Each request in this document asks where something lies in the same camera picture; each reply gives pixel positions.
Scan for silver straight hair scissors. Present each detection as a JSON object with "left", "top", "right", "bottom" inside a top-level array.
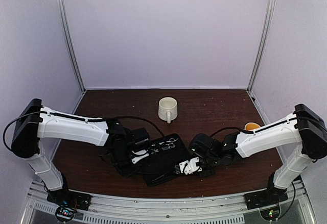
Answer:
[{"left": 149, "top": 142, "right": 166, "bottom": 154}]

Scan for silver thinning scissors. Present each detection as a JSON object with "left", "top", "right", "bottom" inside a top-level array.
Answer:
[{"left": 159, "top": 138, "right": 178, "bottom": 151}]

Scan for black zippered tool case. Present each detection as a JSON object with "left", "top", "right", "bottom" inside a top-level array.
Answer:
[{"left": 140, "top": 133, "right": 191, "bottom": 187}]

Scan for black hair clip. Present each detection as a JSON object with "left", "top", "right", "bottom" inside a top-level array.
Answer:
[{"left": 151, "top": 171, "right": 177, "bottom": 183}]

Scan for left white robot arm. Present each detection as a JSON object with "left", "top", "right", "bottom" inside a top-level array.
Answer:
[{"left": 5, "top": 98, "right": 150, "bottom": 206}]

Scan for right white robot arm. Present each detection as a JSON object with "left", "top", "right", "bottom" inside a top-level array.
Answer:
[{"left": 178, "top": 104, "right": 326, "bottom": 205}]

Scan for white mug yellow inside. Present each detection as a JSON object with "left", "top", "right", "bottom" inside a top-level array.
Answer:
[{"left": 244, "top": 122, "right": 261, "bottom": 131}]

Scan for white ribbed mug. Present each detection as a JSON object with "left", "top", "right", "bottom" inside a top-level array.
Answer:
[{"left": 158, "top": 97, "right": 178, "bottom": 124}]

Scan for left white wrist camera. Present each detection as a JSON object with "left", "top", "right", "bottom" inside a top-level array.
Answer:
[{"left": 131, "top": 150, "right": 149, "bottom": 164}]

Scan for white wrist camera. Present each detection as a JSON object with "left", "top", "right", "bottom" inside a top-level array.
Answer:
[
  {"left": 179, "top": 157, "right": 202, "bottom": 175},
  {"left": 131, "top": 150, "right": 149, "bottom": 164}
]

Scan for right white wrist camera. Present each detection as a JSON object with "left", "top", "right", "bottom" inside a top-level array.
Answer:
[{"left": 179, "top": 157, "right": 202, "bottom": 175}]

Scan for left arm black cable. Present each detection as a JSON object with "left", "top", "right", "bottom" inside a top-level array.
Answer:
[{"left": 112, "top": 116, "right": 166, "bottom": 138}]

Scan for front aluminium rail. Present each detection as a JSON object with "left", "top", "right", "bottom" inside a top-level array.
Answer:
[{"left": 18, "top": 180, "right": 317, "bottom": 223}]

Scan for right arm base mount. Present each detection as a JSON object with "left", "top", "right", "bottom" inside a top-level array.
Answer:
[{"left": 244, "top": 185, "right": 288, "bottom": 210}]

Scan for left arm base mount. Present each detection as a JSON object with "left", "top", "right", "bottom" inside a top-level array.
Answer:
[{"left": 44, "top": 186, "right": 91, "bottom": 211}]

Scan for right aluminium frame post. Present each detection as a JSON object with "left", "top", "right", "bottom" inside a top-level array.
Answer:
[{"left": 247, "top": 0, "right": 276, "bottom": 93}]

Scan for aluminium frame post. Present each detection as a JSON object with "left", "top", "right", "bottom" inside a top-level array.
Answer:
[
  {"left": 57, "top": 0, "right": 86, "bottom": 93},
  {"left": 247, "top": 0, "right": 276, "bottom": 93}
]

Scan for left aluminium frame post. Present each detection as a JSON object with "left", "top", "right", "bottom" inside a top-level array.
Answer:
[{"left": 57, "top": 0, "right": 86, "bottom": 93}]

